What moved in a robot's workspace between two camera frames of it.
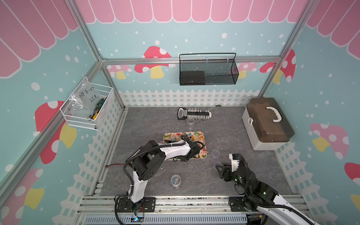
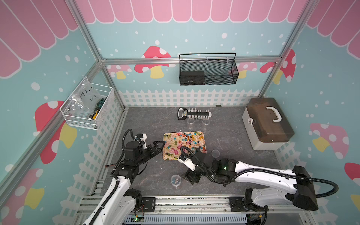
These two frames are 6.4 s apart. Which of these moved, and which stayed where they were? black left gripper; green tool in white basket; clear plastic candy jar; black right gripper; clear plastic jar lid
Moved: black left gripper; black right gripper
Stayed: clear plastic candy jar; green tool in white basket; clear plastic jar lid
